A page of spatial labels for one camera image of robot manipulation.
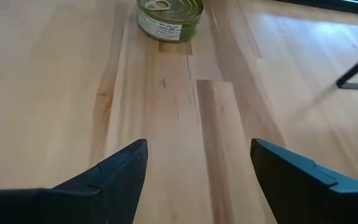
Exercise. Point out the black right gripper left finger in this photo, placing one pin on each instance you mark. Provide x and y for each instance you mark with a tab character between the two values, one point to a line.
73	205

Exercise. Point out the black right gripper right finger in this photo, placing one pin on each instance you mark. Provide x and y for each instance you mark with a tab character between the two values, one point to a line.
315	202

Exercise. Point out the plain silver-topped tuna can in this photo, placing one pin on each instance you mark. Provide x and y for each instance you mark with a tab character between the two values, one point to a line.
169	21

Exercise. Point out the wooden shelf black metal legs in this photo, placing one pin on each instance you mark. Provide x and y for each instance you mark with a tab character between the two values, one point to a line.
357	70

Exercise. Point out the black aluminium table frame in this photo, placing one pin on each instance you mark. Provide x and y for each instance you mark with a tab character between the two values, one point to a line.
337	4

